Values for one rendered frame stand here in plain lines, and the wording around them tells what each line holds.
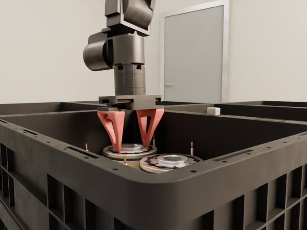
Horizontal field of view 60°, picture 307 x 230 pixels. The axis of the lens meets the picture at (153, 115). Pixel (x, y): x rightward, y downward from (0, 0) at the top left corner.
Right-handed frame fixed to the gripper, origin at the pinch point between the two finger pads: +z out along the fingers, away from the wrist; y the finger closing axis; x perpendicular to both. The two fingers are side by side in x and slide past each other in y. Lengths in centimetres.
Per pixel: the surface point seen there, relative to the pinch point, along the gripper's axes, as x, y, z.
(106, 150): -1.9, 4.3, 0.7
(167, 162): 12.1, 1.4, 0.9
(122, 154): 2.8, 3.7, 0.9
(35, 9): -345, -68, -131
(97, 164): 27.6, 19.4, -4.9
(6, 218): 4.2, 21.7, 6.2
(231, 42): -175, -262, -76
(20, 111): -46.9, 10.4, -5.7
